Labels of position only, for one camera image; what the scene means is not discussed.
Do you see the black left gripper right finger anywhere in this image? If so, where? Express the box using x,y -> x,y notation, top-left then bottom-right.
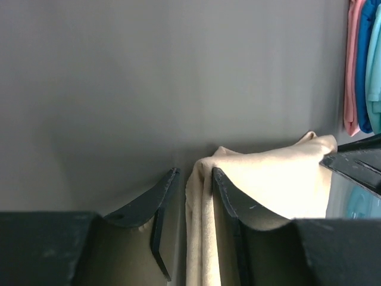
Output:
212,168 -> 380,285

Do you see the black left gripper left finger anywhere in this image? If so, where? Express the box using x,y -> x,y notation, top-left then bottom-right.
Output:
1,168 -> 180,285

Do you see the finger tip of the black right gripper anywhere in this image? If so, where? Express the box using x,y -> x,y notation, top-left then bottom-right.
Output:
320,137 -> 381,195

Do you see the beige t shirt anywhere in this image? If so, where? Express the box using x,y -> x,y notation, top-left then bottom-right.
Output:
185,131 -> 338,285

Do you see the teal plastic bin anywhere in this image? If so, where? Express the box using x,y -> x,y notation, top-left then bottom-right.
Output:
326,174 -> 380,219

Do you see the folded pink t shirt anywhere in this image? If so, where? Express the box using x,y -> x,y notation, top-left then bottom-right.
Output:
343,1 -> 365,136

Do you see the folded turquoise t shirt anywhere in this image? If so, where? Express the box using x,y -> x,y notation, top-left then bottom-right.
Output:
366,5 -> 380,135

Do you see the folded blue t shirt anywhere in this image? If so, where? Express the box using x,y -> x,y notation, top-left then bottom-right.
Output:
355,1 -> 378,133

